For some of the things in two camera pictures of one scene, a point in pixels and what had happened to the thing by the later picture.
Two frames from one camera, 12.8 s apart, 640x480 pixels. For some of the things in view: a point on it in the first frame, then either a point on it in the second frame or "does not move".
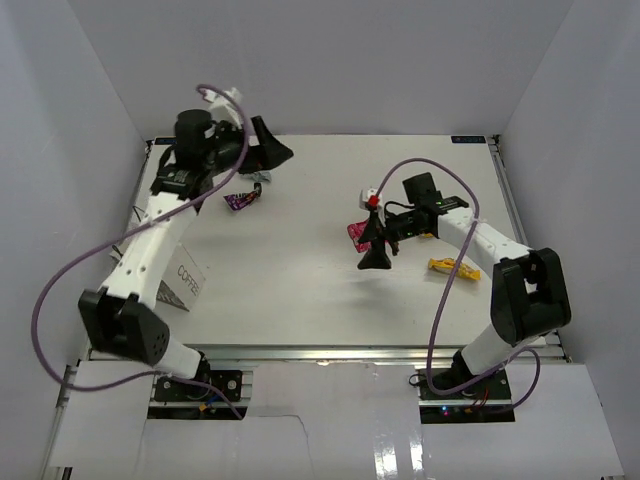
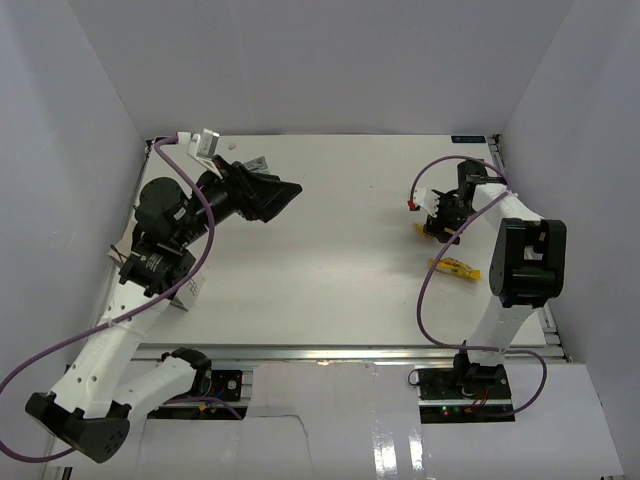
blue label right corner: [468, 139] does not move
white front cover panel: [330, 420] does not move
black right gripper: [376, 257] to [436, 224]
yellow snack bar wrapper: [446, 265] does not move
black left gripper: [268, 154] to [254, 194]
